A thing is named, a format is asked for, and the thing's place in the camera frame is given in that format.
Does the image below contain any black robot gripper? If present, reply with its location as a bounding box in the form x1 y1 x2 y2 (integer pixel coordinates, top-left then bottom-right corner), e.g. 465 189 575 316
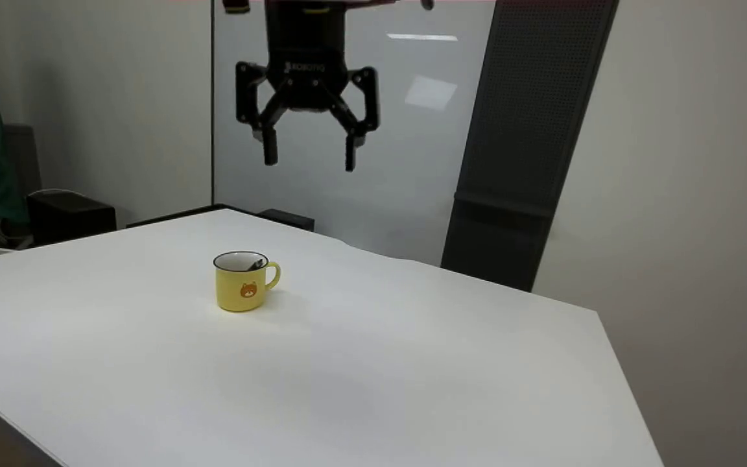
234 0 380 173

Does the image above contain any glossy white board panel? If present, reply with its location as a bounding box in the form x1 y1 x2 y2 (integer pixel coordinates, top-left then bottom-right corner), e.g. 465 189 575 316
211 0 497 268

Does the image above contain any yellow enamel mug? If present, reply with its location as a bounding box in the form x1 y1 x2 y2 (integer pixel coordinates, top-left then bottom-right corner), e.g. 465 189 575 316
211 248 282 316

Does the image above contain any dark grey pillar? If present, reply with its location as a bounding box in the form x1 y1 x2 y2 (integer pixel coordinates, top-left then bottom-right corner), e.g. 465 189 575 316
439 0 623 294

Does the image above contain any black box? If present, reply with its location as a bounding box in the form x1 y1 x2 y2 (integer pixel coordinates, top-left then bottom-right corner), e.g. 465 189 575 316
25 189 120 248

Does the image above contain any grey chair back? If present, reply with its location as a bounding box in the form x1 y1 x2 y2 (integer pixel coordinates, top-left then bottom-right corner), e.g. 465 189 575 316
0 122 47 201

